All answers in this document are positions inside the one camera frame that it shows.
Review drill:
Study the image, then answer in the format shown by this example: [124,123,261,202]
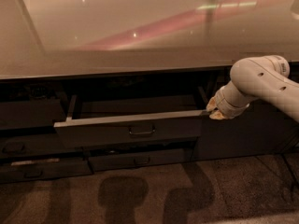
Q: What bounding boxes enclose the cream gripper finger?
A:
[209,110,226,120]
[206,97,217,112]

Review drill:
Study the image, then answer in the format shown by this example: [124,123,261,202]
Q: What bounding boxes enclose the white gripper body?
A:
[214,86,249,119]

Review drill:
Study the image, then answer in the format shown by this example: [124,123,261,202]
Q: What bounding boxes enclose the dark grey drawer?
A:
[0,99,65,130]
[54,95,207,147]
[0,158,92,184]
[0,133,80,159]
[89,148,192,172]

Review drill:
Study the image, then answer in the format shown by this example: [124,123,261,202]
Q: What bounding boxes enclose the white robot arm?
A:
[206,55,299,122]

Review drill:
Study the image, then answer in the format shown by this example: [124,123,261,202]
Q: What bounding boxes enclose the dark round item in drawer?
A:
[30,86,49,99]

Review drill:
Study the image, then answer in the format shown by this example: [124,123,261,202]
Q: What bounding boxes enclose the dark grey cabinet door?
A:
[192,100,298,161]

